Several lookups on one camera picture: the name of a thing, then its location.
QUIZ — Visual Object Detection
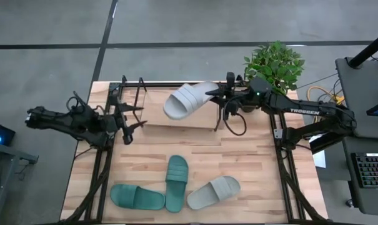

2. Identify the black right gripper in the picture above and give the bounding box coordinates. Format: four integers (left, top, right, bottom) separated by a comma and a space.
205, 71, 252, 122

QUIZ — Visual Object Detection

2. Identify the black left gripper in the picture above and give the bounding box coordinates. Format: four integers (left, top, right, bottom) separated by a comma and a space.
106, 93, 148, 146

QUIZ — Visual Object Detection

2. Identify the grey rubber slide sandal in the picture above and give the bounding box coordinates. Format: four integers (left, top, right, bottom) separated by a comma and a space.
186, 175, 242, 211
162, 81, 220, 121

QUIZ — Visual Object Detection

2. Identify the green rubber slide sandal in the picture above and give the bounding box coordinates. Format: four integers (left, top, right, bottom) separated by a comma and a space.
164, 154, 189, 214
109, 183, 167, 211

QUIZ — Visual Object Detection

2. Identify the green potted plant black pot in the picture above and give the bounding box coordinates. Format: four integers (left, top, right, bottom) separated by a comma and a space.
239, 39, 306, 114

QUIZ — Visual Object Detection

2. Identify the white paper sheet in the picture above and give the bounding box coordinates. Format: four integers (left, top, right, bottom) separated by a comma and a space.
309, 134, 327, 169

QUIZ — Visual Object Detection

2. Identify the grey metal stand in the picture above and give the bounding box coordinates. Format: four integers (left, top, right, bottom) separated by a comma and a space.
0, 140, 39, 225

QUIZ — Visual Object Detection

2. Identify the grey desk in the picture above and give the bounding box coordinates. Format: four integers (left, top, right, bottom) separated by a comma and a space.
334, 56, 378, 140
341, 136, 378, 217

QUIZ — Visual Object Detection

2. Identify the black pole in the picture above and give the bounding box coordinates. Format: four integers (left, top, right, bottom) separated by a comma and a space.
347, 29, 378, 69

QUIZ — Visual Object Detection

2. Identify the backlit black keyboard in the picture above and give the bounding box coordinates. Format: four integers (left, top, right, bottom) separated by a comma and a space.
351, 152, 378, 189

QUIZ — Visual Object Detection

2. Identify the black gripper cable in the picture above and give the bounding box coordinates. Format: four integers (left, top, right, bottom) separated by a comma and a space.
222, 102, 248, 137

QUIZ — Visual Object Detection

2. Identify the black metal table frame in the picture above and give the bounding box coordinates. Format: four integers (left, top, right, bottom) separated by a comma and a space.
59, 74, 331, 225

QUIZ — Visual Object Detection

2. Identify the black frame wooden shoe shelf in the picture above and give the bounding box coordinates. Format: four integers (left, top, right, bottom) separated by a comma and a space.
131, 77, 223, 132

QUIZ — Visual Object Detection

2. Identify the yellow cable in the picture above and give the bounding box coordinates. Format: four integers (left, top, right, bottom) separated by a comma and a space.
306, 86, 346, 124

